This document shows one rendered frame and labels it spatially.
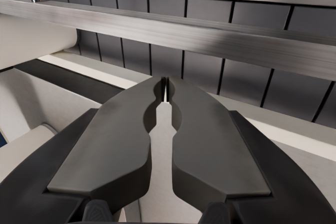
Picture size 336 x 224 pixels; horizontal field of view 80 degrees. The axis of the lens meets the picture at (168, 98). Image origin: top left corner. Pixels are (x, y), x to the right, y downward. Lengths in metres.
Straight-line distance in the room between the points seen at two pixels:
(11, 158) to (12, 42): 0.29
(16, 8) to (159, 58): 0.12
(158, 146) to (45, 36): 0.24
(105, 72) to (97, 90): 0.14
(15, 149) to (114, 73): 0.33
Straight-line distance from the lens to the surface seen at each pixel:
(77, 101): 0.37
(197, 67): 0.19
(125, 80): 0.20
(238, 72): 0.18
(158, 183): 0.46
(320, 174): 0.30
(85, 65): 0.24
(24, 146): 0.50
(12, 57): 0.25
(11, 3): 0.20
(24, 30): 0.25
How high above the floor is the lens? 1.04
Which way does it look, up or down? 47 degrees down
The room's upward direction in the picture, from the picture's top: 131 degrees counter-clockwise
